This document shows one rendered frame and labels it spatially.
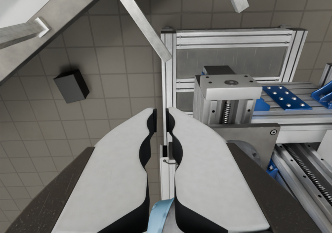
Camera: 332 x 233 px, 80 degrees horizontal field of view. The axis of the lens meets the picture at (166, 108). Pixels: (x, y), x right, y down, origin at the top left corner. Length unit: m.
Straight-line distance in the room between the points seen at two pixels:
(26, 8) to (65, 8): 0.19
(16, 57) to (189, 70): 0.89
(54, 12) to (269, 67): 1.20
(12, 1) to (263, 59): 1.27
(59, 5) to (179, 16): 0.83
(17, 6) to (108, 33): 0.67
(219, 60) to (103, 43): 0.79
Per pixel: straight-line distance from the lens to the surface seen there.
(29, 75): 1.81
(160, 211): 0.43
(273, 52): 1.43
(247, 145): 0.53
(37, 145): 2.18
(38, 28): 0.77
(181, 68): 1.29
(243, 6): 0.64
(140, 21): 0.61
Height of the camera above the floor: 1.42
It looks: 60 degrees down
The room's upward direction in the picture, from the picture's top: 177 degrees clockwise
